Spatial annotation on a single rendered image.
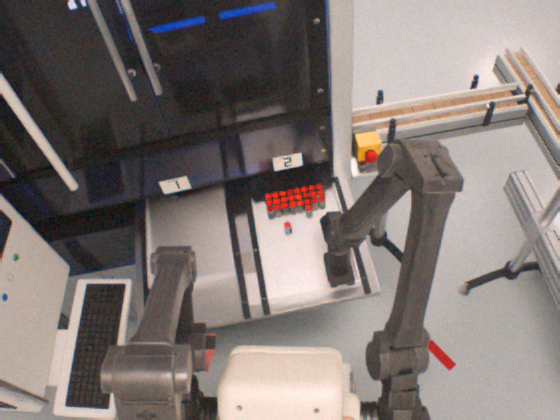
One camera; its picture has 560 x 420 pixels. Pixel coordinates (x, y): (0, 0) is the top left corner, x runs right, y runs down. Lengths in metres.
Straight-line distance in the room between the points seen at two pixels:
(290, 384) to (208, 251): 0.78
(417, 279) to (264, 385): 0.31
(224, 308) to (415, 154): 0.80
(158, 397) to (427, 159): 0.53
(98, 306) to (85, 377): 0.23
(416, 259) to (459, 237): 1.74
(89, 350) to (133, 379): 0.96
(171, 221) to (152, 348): 0.97
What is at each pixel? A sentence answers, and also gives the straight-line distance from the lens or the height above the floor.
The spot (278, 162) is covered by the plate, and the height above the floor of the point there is 1.03.
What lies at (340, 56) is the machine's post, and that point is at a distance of 1.23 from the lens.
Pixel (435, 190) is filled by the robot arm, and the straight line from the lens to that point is 0.79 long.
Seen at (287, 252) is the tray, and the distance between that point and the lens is 1.47.
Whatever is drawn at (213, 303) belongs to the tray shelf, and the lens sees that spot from 1.44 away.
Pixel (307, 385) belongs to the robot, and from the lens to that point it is 0.81.
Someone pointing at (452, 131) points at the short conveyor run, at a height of 0.88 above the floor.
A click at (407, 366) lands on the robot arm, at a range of 0.96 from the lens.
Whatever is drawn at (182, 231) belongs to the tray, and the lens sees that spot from 1.57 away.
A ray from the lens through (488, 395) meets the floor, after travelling 2.32.
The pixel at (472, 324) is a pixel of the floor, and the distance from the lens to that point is 2.39.
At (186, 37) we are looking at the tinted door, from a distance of 1.14.
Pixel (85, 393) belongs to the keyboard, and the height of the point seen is 0.83.
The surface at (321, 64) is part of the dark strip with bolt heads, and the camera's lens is 1.24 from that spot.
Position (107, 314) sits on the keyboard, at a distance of 1.60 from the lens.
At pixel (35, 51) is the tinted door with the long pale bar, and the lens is 1.18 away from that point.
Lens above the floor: 2.18
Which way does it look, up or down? 57 degrees down
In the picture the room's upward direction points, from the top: 10 degrees counter-clockwise
